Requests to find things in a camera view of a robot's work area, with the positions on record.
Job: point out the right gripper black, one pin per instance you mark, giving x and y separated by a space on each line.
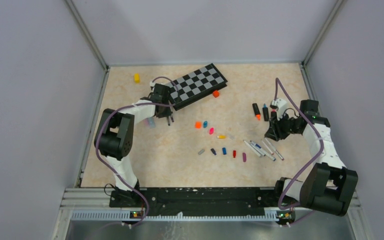
275 131

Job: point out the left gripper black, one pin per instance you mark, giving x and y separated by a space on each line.
166 113

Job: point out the black highlighter with blue cap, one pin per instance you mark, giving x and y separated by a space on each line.
265 112

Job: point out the white marker with pink band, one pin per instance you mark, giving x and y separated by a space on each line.
274 149

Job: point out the black orange-tip highlighter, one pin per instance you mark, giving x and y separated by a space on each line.
256 111

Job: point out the white marker blue cap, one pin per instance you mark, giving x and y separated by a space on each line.
262 151

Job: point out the white marker grey cap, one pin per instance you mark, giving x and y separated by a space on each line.
253 149

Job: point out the purple marker cap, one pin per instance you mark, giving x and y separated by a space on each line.
244 157

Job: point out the orange highlighter cap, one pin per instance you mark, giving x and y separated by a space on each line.
198 125

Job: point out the dark blue marker cap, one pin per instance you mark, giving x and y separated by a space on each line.
213 151

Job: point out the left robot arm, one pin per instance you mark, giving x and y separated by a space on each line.
114 137

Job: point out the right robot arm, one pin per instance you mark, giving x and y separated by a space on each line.
330 185

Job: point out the yellow block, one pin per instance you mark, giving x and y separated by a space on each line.
137 78

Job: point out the light blue eraser block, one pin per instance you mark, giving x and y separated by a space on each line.
151 122

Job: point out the black and grey chessboard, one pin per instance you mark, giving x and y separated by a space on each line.
195 86

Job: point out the orange red cube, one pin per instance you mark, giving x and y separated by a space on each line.
216 94

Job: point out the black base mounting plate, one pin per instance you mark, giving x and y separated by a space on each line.
198 202

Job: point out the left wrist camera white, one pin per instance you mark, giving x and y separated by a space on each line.
152 85

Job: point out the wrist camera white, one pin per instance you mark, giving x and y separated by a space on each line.
279 105
152 85

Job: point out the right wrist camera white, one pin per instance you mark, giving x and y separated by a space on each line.
279 105

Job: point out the aluminium frame rail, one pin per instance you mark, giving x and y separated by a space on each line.
85 214

